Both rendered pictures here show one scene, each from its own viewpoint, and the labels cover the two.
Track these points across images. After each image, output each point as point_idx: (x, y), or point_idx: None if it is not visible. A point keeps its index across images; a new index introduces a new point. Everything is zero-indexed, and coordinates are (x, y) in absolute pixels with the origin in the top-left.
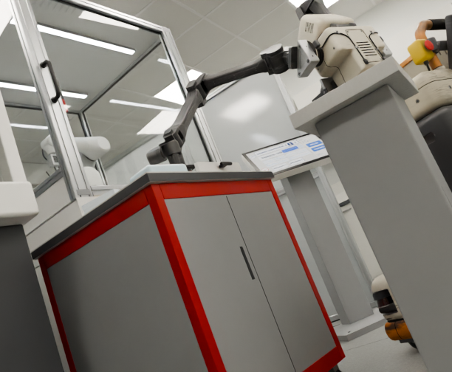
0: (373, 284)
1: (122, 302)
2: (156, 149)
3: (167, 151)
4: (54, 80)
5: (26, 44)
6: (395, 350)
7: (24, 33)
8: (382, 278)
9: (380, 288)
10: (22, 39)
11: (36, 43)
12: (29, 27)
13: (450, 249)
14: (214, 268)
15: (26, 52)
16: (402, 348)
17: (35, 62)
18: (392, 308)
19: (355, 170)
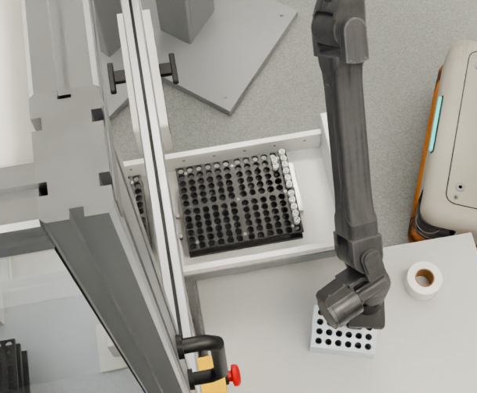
0: (434, 218)
1: None
2: (355, 308)
3: (372, 302)
4: (224, 366)
5: (169, 365)
6: (387, 226)
7: (166, 351)
8: (453, 219)
9: (444, 228)
10: (143, 357)
11: (167, 316)
12: (159, 299)
13: None
14: None
15: (151, 369)
16: (392, 218)
17: (181, 376)
18: (441, 235)
19: None
